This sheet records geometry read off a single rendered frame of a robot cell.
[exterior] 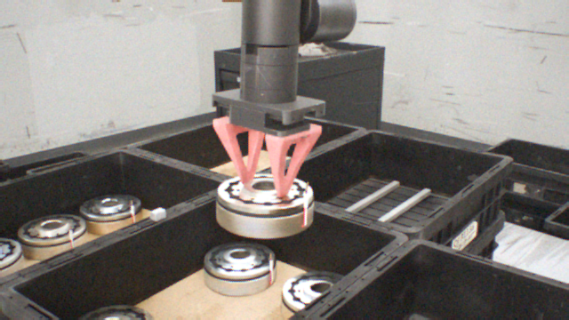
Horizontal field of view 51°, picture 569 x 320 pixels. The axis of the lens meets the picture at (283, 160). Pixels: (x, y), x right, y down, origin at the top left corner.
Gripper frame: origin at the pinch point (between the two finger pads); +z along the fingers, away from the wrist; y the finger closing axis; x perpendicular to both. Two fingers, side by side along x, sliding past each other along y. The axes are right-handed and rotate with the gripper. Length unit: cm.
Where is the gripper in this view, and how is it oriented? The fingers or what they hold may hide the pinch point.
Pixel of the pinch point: (265, 182)
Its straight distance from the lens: 62.5
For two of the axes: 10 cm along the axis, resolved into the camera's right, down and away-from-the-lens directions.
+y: -7.7, -2.3, 5.9
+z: -0.4, 9.5, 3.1
